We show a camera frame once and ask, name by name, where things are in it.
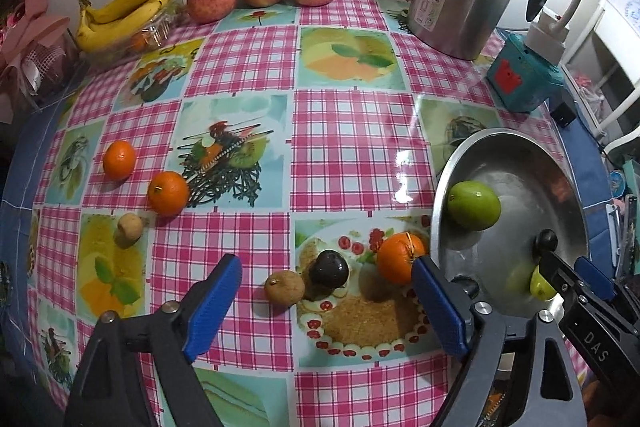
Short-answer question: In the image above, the yellow banana bunch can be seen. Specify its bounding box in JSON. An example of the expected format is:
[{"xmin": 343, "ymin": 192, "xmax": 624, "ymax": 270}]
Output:
[{"xmin": 75, "ymin": 0, "xmax": 192, "ymax": 54}]

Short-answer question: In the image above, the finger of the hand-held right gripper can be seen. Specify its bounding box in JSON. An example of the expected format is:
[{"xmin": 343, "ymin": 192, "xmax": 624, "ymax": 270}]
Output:
[
  {"xmin": 537, "ymin": 251, "xmax": 582, "ymax": 304},
  {"xmin": 574, "ymin": 256, "xmax": 617, "ymax": 301}
]

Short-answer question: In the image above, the orange tangerine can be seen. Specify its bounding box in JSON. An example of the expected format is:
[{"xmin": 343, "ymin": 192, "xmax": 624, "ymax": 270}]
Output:
[
  {"xmin": 376, "ymin": 232, "xmax": 428, "ymax": 285},
  {"xmin": 148, "ymin": 171, "xmax": 191, "ymax": 215},
  {"xmin": 103, "ymin": 140, "xmax": 137, "ymax": 180}
]

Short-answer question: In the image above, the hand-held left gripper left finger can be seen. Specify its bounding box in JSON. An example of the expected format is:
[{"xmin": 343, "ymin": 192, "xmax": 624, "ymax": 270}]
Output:
[{"xmin": 62, "ymin": 253, "xmax": 243, "ymax": 427}]

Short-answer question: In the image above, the pink flower bouquet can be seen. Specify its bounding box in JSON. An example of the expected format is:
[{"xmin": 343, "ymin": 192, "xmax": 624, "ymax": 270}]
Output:
[{"xmin": 0, "ymin": 0, "xmax": 76, "ymax": 122}]

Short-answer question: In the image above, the small black adapter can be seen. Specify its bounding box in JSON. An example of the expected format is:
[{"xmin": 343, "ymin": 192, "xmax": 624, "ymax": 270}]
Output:
[{"xmin": 550, "ymin": 99, "xmax": 578, "ymax": 128}]

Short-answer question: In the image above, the round steel plate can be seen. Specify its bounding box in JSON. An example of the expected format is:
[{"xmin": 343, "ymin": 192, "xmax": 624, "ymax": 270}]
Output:
[{"xmin": 431, "ymin": 128, "xmax": 591, "ymax": 318}]

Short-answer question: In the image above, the clear plastic container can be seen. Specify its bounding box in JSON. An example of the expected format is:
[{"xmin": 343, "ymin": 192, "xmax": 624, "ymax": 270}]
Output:
[{"xmin": 82, "ymin": 0, "xmax": 188, "ymax": 68}]

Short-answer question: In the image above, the small brown kiwi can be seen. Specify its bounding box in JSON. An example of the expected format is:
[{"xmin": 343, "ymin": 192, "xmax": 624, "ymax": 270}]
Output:
[
  {"xmin": 264, "ymin": 271, "xmax": 306, "ymax": 306},
  {"xmin": 114, "ymin": 213, "xmax": 144, "ymax": 249}
]

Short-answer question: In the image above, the teal box with red label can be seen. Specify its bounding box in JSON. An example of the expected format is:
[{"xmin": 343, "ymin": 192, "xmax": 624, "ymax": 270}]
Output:
[{"xmin": 487, "ymin": 33, "xmax": 566, "ymax": 112}]

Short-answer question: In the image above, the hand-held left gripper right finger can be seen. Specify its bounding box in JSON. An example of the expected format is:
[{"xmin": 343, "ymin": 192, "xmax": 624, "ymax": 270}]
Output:
[{"xmin": 411, "ymin": 255, "xmax": 588, "ymax": 427}]

